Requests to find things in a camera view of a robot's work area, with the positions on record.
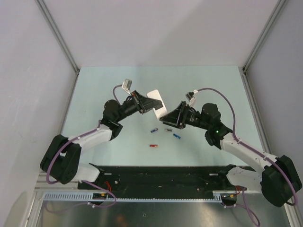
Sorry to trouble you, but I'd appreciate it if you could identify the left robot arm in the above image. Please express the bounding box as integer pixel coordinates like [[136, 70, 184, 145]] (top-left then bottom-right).
[[40, 90, 167, 189]]

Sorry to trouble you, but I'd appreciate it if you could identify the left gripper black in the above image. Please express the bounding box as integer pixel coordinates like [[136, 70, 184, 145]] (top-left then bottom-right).
[[115, 90, 161, 122]]

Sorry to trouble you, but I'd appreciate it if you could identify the left aluminium frame post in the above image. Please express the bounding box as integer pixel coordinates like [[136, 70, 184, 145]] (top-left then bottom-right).
[[35, 0, 80, 74]]

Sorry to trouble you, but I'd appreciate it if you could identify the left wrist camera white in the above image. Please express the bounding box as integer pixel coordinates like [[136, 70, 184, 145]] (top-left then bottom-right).
[[121, 79, 132, 95]]

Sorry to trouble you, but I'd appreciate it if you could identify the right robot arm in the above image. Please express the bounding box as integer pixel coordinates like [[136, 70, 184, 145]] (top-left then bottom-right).
[[158, 101, 303, 207]]

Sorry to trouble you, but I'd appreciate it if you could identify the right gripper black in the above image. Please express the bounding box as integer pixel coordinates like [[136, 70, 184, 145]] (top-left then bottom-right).
[[160, 101, 210, 130]]

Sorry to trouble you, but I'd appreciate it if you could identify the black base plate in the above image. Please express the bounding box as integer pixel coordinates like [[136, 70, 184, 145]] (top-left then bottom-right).
[[77, 165, 247, 200]]

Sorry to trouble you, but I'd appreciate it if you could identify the right aluminium frame post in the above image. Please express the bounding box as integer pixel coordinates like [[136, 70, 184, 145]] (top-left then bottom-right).
[[242, 0, 287, 71]]

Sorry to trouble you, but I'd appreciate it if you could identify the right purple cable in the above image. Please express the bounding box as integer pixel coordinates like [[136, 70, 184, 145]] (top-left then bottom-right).
[[194, 87, 299, 225]]

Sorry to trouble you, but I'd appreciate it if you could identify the white remote control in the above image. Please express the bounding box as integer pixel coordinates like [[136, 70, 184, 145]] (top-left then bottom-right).
[[147, 89, 168, 121]]

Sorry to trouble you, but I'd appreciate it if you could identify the grey slotted cable duct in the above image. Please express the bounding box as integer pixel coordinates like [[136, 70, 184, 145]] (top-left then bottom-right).
[[44, 192, 236, 203]]

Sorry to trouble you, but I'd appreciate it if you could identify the aluminium frame post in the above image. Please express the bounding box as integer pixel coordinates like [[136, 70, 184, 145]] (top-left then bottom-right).
[[35, 0, 80, 74], [242, 0, 287, 71]]

